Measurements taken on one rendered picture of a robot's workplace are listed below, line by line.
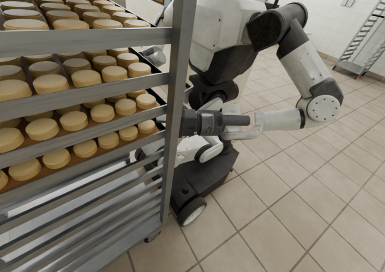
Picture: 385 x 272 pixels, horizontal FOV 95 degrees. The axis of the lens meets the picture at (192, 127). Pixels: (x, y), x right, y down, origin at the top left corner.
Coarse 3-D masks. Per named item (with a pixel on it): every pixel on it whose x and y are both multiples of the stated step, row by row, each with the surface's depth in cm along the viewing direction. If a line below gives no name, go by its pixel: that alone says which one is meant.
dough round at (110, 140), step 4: (112, 132) 48; (100, 136) 47; (104, 136) 47; (108, 136) 47; (112, 136) 47; (116, 136) 48; (100, 140) 46; (104, 140) 46; (108, 140) 46; (112, 140) 46; (116, 140) 47; (100, 144) 46; (104, 144) 45; (108, 144) 46; (112, 144) 46; (116, 144) 47; (108, 148) 46
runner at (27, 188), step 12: (132, 144) 47; (144, 144) 50; (96, 156) 42; (108, 156) 44; (72, 168) 39; (84, 168) 41; (36, 180) 35; (48, 180) 37; (60, 180) 39; (12, 192) 34; (24, 192) 35; (0, 204) 34
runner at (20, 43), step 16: (0, 32) 21; (16, 32) 22; (32, 32) 23; (48, 32) 24; (64, 32) 25; (80, 32) 26; (96, 32) 27; (112, 32) 28; (128, 32) 30; (144, 32) 31; (160, 32) 33; (0, 48) 22; (16, 48) 23; (32, 48) 23; (48, 48) 24; (64, 48) 26; (80, 48) 27; (96, 48) 28; (112, 48) 30
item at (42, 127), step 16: (128, 96) 50; (144, 96) 48; (48, 112) 39; (64, 112) 40; (80, 112) 40; (96, 112) 40; (112, 112) 42; (128, 112) 44; (0, 128) 34; (16, 128) 34; (32, 128) 34; (48, 128) 35; (64, 128) 37; (80, 128) 38; (0, 144) 31; (16, 144) 32
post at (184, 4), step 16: (176, 0) 30; (192, 0) 30; (176, 16) 32; (192, 16) 32; (176, 32) 33; (176, 48) 35; (176, 64) 36; (176, 80) 39; (176, 96) 42; (176, 112) 45; (176, 128) 50; (176, 144) 55; (160, 208) 85
